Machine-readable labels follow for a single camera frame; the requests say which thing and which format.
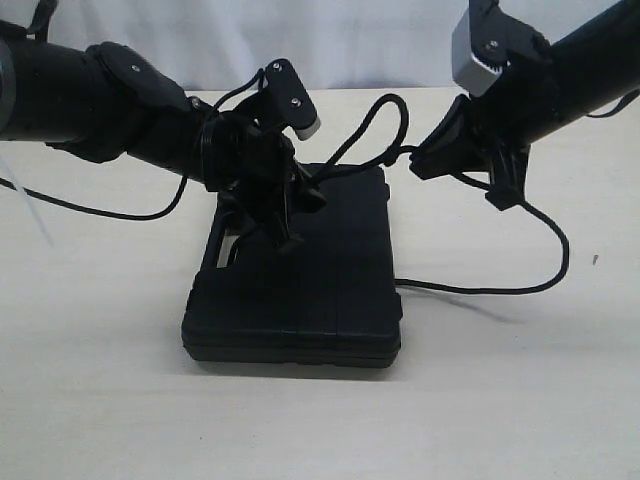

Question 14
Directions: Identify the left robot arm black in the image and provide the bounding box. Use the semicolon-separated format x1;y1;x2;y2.
1;1;326;251

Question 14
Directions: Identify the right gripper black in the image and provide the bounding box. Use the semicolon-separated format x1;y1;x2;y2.
409;59;555;209

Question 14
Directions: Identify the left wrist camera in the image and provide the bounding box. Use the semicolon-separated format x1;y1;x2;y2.
251;58;321;141

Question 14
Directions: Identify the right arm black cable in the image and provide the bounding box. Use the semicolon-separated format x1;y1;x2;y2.
584;87;640;119

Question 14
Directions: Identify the black braided rope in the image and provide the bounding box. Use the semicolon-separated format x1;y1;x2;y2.
299;94;571;296

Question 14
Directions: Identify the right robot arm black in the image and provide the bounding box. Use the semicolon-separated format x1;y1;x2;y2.
410;1;639;210

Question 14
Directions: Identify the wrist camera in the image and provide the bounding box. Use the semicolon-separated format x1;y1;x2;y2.
251;58;321;141
451;0;549;97

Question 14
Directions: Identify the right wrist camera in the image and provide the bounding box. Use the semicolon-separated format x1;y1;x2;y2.
451;0;549;97

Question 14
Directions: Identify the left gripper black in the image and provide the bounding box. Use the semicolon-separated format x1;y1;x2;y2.
199;112;327;254

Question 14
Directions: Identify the black plastic carrying case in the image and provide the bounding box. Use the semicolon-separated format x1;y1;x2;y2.
181;168;403;369

